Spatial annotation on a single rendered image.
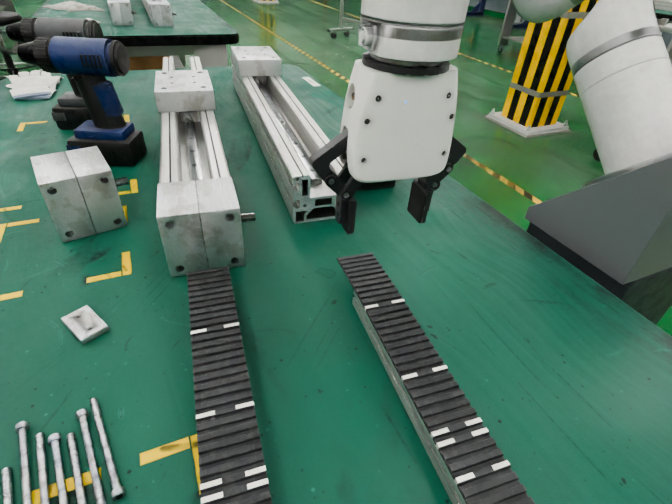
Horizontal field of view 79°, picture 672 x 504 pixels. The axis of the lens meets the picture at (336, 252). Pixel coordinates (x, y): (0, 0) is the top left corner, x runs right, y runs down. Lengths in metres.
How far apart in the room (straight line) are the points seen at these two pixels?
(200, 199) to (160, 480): 0.32
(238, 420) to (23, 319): 0.31
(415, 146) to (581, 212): 0.39
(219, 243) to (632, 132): 0.61
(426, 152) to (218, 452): 0.32
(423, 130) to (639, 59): 0.45
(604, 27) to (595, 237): 0.31
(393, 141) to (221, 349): 0.26
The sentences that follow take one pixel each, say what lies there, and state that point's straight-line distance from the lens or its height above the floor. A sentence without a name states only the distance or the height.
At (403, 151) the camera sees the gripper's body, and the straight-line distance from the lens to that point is 0.39.
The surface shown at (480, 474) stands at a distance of 0.39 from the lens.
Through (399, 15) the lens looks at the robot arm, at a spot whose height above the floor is 1.11.
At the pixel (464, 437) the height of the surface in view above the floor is 0.81.
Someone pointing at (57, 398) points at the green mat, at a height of 0.78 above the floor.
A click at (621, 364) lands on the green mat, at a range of 0.59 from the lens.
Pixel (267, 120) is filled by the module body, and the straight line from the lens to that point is 0.86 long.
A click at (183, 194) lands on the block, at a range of 0.58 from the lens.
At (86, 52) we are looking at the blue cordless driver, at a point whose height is 0.98.
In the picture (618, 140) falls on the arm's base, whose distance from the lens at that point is 0.76.
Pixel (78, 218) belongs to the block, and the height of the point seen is 0.81.
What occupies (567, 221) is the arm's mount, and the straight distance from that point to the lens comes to 0.75.
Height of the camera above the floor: 1.15
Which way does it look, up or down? 37 degrees down
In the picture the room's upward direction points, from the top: 4 degrees clockwise
